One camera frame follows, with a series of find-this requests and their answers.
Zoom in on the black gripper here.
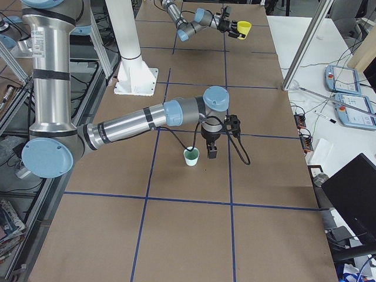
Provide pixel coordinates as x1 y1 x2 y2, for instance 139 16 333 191
201 129 221 159
217 18 246 38

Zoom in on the yellow plastic cup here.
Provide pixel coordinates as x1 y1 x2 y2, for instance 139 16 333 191
237 21 252 40

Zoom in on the green plastic cup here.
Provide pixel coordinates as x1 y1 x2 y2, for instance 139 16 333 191
183 146 200 166

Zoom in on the stack of books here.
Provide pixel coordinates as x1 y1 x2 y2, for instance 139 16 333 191
1 199 26 261

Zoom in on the orange black connector strip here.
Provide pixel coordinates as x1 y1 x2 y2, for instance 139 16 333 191
294 113 313 155

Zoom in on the white mounting pillar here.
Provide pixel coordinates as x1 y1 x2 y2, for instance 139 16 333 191
105 0 159 97

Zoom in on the upper blue teach pendant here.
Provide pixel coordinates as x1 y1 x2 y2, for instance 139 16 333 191
324 65 361 95

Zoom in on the blue teach pendant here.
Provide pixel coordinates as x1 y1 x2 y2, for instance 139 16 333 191
324 65 361 95
334 93 375 131

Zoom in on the black marker pen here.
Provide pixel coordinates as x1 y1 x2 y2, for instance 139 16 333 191
314 110 337 124

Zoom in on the wooden board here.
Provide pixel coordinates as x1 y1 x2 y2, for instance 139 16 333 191
347 26 376 72

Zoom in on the black monitor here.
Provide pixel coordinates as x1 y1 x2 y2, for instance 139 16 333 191
322 153 375 244

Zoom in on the lower blue teach pendant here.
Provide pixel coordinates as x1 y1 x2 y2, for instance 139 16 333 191
334 93 375 131

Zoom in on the white power strip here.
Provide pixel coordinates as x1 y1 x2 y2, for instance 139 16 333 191
15 165 31 179

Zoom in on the black camera cable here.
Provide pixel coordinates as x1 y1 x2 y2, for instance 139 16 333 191
169 116 251 166

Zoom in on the aluminium frame post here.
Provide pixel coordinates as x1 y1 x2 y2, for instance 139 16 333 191
282 0 334 90

